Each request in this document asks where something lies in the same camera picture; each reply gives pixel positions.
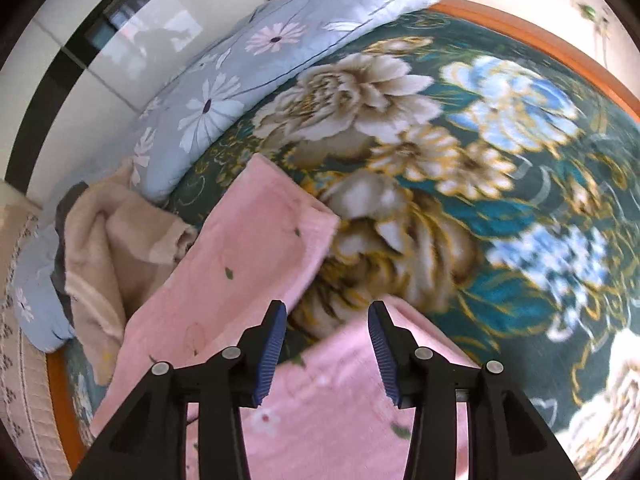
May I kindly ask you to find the green floral bed blanket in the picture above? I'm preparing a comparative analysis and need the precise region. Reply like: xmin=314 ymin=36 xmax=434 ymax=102
xmin=65 ymin=10 xmax=640 ymax=480

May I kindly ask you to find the beige towel cloth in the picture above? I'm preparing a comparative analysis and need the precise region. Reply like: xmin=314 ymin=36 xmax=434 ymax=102
xmin=62 ymin=162 xmax=198 ymax=386

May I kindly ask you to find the green wall decoration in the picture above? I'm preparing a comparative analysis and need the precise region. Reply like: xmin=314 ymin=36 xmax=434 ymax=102
xmin=572 ymin=0 xmax=613 ymax=68

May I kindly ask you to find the blue-grey floral pillow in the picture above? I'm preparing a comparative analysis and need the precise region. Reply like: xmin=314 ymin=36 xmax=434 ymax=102
xmin=12 ymin=0 xmax=441 ymax=353

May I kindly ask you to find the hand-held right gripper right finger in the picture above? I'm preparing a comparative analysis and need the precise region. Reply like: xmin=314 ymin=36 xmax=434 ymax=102
xmin=367 ymin=301 xmax=583 ymax=480

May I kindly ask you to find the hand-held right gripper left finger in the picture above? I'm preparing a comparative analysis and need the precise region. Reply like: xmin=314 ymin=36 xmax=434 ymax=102
xmin=72 ymin=300 xmax=288 ymax=480

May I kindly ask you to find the beige quilted headboard cover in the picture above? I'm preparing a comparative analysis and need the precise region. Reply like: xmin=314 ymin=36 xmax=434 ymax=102
xmin=0 ymin=180 xmax=71 ymax=480

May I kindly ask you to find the wooden bed frame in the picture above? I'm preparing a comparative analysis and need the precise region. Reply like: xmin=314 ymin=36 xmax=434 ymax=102
xmin=47 ymin=0 xmax=640 ymax=471

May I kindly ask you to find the white panel wardrobe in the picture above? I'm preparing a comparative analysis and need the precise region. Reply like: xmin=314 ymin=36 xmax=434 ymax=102
xmin=0 ymin=0 xmax=291 ymax=196

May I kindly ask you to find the pink floral fleece cloth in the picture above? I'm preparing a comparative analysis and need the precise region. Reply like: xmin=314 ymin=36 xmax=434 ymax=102
xmin=90 ymin=152 xmax=481 ymax=480

